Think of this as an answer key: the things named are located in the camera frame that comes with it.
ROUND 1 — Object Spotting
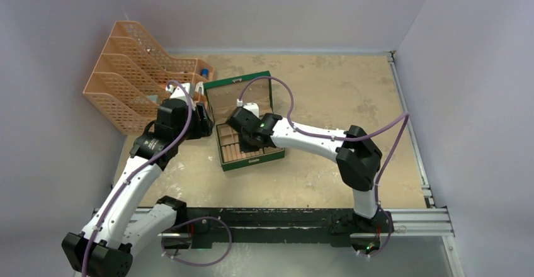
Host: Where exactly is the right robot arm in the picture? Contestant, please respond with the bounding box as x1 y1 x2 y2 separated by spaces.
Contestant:
226 107 382 231

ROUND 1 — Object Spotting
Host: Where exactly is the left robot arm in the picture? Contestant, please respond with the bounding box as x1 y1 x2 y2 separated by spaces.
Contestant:
61 97 213 276

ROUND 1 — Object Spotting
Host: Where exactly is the green jewelry box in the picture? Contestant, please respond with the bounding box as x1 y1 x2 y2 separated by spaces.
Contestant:
204 71 285 172

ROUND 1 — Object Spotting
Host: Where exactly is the orange mesh file organizer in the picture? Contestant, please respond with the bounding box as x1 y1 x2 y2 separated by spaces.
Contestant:
83 21 215 135

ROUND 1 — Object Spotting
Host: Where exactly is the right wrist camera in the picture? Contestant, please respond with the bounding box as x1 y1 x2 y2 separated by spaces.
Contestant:
236 99 259 118

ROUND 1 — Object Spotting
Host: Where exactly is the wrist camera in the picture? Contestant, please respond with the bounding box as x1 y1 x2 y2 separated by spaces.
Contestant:
236 99 259 118
166 82 207 104

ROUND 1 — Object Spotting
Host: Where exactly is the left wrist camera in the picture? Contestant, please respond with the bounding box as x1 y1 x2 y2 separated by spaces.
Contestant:
166 82 207 104

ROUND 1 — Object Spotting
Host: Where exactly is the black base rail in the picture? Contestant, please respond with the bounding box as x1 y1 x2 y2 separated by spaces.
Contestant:
157 196 394 252

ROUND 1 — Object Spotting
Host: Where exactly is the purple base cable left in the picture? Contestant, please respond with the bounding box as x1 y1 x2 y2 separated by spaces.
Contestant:
160 215 233 268

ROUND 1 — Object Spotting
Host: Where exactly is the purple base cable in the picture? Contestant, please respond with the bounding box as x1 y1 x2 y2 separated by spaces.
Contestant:
352 208 397 259
160 215 233 268

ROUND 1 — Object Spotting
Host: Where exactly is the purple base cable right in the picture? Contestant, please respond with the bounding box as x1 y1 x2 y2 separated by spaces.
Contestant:
352 208 397 259

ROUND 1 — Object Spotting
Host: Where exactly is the aluminium frame rail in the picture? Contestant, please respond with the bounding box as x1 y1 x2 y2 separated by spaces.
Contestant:
387 50 465 276

